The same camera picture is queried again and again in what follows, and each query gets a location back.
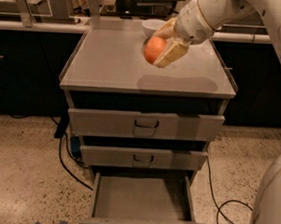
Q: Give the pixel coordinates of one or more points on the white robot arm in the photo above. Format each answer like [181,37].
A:
[267,206]

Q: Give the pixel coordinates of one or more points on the grey open bottom drawer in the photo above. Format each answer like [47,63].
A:
[140,199]

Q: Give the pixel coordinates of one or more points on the white counter rail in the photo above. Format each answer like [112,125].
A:
[81,29]

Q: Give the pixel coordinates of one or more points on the blue power box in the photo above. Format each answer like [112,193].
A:
[75,146]

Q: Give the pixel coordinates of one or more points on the grey top drawer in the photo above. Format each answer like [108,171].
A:
[144,125]

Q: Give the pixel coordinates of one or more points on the steel table back left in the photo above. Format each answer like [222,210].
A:
[48,11]

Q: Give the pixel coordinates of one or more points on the orange fruit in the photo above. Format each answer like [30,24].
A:
[154,48]

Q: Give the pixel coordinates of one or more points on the grey metal drawer cabinet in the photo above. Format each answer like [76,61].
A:
[109,72]

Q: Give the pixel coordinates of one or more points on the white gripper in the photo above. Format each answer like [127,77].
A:
[191,25]

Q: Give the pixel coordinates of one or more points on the grey middle drawer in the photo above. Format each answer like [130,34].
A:
[143,158]

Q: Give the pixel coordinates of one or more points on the white ceramic bowl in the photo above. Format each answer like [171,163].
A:
[150,26]

